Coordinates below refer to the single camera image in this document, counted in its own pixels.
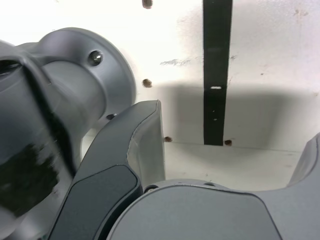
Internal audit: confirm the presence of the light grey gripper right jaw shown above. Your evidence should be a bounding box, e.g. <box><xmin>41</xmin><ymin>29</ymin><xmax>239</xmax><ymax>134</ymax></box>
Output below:
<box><xmin>106</xmin><ymin>132</ymin><xmax>320</xmax><ymax>240</ymax></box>

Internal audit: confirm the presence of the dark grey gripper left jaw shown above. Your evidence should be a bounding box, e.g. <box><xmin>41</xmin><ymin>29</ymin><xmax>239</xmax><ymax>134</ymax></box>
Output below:
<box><xmin>46</xmin><ymin>99</ymin><xmax>167</xmax><ymax>240</ymax></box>

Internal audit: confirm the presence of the black tape strip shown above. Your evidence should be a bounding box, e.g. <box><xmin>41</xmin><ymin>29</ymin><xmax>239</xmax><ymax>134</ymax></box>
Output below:
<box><xmin>202</xmin><ymin>0</ymin><xmax>233</xmax><ymax>146</ymax></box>

